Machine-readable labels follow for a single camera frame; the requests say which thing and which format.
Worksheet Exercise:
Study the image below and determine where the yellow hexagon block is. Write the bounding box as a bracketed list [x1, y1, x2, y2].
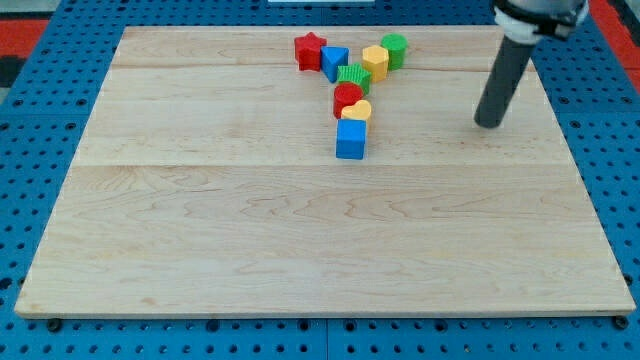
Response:
[362, 45, 389, 83]

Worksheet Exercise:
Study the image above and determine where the red cylinder block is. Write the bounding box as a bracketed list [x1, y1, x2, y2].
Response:
[333, 82, 364, 119]

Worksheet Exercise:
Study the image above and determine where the yellow heart block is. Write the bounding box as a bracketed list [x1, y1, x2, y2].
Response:
[341, 100, 373, 122]

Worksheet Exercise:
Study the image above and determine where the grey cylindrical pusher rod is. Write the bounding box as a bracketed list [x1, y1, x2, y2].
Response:
[474, 36, 535, 129]

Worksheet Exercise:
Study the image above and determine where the blue triangle block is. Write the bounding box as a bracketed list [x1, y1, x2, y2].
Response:
[321, 46, 349, 83]

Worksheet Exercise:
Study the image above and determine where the red star block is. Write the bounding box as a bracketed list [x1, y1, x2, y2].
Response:
[294, 32, 327, 72]

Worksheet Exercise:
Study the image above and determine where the light wooden board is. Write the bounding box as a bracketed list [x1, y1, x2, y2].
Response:
[15, 26, 636, 319]

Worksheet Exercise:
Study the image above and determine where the green cylinder block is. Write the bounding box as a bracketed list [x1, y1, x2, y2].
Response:
[380, 33, 408, 71]

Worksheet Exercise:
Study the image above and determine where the blue cube block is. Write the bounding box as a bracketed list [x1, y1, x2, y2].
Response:
[335, 119, 367, 160]

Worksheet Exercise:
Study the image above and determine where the green star block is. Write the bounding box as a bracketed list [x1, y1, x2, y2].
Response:
[337, 63, 371, 95]

